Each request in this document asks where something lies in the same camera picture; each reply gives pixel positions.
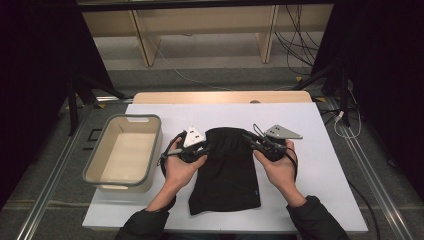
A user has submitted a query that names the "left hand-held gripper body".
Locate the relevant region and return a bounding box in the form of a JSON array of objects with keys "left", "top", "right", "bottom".
[{"left": 174, "top": 125, "right": 212, "bottom": 164}]

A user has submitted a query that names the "short aluminium cross rail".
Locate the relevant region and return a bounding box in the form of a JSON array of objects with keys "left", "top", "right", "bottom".
[{"left": 95, "top": 95, "right": 134, "bottom": 103}]

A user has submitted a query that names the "wooden shelf unit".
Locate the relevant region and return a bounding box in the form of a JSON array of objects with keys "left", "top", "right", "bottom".
[{"left": 81, "top": 3, "right": 334, "bottom": 68}]

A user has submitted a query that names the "black floor cable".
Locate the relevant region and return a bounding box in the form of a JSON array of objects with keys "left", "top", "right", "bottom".
[{"left": 346, "top": 179, "right": 381, "bottom": 240}]

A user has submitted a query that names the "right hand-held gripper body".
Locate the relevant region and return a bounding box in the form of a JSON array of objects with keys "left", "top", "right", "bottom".
[{"left": 260, "top": 124, "right": 304, "bottom": 163}]

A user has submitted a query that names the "person's right hand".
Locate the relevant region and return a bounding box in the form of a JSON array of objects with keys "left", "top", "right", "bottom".
[{"left": 253, "top": 139, "right": 300, "bottom": 193}]

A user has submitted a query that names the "beige storage bin grey rim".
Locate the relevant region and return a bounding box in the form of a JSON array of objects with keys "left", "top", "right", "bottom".
[{"left": 82, "top": 113, "right": 164, "bottom": 194}]

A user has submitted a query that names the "aluminium floor rail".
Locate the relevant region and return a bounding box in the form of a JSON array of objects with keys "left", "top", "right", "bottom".
[
  {"left": 324, "top": 98, "right": 416, "bottom": 240},
  {"left": 14, "top": 99, "right": 98, "bottom": 240}
]

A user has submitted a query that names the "person's left hand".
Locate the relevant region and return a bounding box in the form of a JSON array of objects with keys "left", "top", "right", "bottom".
[{"left": 164, "top": 136, "right": 209, "bottom": 194}]

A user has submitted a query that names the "white floor cable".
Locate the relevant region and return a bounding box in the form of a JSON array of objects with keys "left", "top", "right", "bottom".
[{"left": 144, "top": 31, "right": 234, "bottom": 92}]

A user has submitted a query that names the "white cable with plug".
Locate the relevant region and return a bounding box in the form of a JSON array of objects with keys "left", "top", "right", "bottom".
[{"left": 333, "top": 79, "right": 363, "bottom": 139}]

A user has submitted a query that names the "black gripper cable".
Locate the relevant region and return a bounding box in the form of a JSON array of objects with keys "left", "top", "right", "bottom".
[
  {"left": 159, "top": 130, "right": 188, "bottom": 178},
  {"left": 252, "top": 123, "right": 299, "bottom": 181}
]

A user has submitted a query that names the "black swim shorts blue print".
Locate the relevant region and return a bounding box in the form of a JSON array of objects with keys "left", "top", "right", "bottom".
[{"left": 188, "top": 126, "right": 262, "bottom": 216}]

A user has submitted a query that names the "black cable bundle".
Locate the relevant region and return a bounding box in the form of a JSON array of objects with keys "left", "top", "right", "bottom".
[{"left": 273, "top": 4, "right": 321, "bottom": 76}]

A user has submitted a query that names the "black tripod stand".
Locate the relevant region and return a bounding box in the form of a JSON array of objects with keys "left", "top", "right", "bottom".
[
  {"left": 292, "top": 61, "right": 353, "bottom": 128},
  {"left": 64, "top": 74, "right": 129, "bottom": 136}
]

